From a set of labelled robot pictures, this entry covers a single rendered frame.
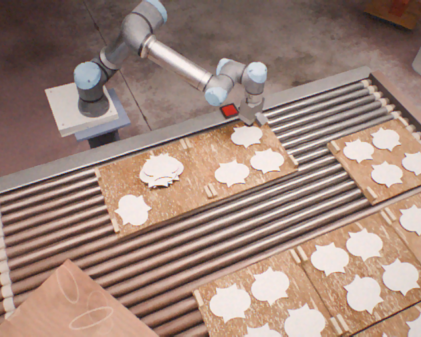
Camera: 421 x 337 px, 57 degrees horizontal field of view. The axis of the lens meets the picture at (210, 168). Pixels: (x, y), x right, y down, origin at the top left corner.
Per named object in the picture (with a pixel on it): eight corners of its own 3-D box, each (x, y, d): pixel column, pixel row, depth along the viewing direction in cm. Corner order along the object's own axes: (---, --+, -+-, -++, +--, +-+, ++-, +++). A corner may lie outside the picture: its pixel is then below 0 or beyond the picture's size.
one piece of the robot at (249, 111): (262, 109, 151) (256, 136, 164) (276, 97, 155) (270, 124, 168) (239, 93, 155) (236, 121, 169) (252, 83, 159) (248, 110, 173)
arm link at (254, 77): (250, 57, 148) (270, 64, 147) (247, 79, 157) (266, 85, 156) (242, 69, 144) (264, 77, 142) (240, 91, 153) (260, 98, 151)
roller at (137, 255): (1, 304, 139) (-6, 300, 135) (420, 142, 188) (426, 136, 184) (2, 317, 136) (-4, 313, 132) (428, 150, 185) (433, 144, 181)
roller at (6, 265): (-4, 267, 146) (-10, 262, 142) (400, 121, 196) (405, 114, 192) (-3, 279, 144) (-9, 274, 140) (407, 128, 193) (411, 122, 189)
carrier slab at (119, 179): (94, 171, 167) (93, 168, 166) (182, 142, 178) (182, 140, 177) (117, 239, 149) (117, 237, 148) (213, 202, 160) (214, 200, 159)
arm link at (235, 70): (212, 69, 146) (238, 78, 144) (224, 53, 152) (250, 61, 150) (211, 85, 153) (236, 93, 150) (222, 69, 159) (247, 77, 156)
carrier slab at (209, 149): (182, 142, 178) (182, 140, 177) (260, 117, 188) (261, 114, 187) (214, 202, 160) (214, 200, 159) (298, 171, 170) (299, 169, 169)
